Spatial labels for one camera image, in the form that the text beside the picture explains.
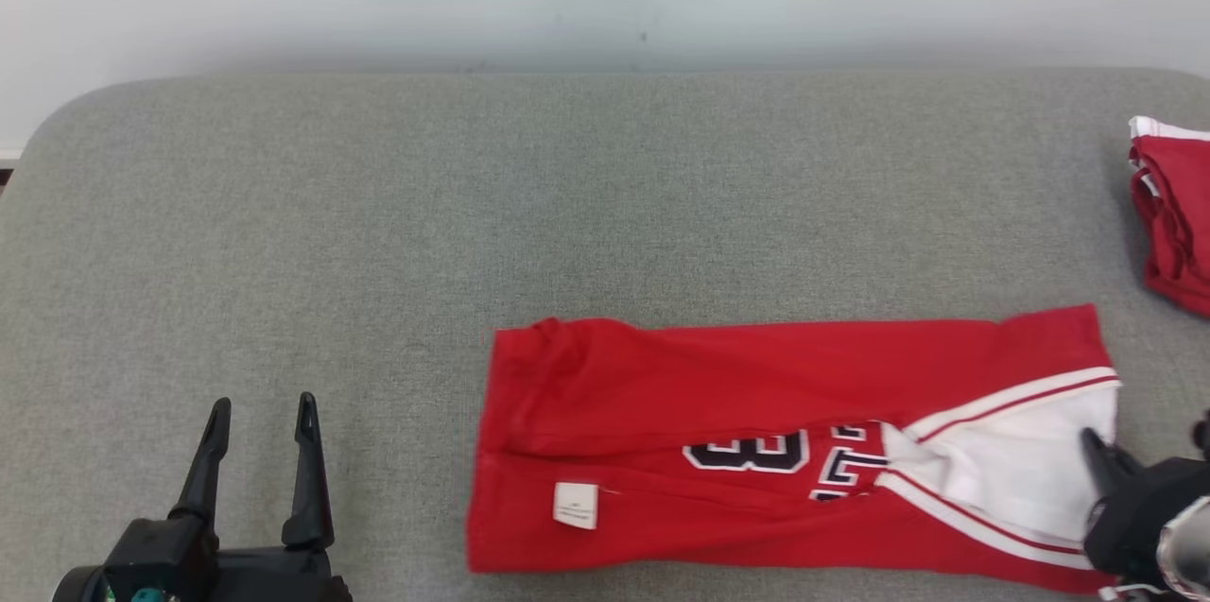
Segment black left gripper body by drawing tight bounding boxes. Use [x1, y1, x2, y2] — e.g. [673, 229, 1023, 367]
[202, 545, 354, 602]

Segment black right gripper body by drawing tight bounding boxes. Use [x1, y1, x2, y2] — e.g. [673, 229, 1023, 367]
[1082, 456, 1210, 578]

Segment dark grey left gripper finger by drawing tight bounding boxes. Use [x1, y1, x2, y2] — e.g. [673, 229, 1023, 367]
[281, 390, 336, 552]
[169, 396, 233, 543]

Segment red shorts with white waistband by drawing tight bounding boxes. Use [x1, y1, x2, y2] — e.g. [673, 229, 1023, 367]
[1127, 114, 1210, 318]

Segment red and white basketball jersey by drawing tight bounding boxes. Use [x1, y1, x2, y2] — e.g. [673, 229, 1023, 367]
[465, 302, 1124, 596]

